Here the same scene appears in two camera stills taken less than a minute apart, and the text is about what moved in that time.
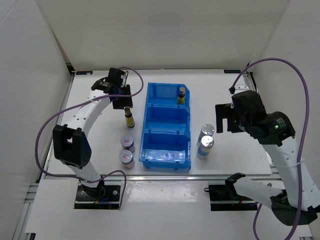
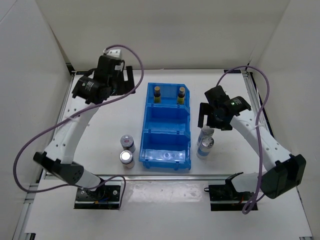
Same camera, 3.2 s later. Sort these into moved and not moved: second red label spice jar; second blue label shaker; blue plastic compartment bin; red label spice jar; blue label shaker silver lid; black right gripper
Moved: black right gripper; blue label shaker silver lid
Not moved: blue plastic compartment bin; second red label spice jar; second blue label shaker; red label spice jar
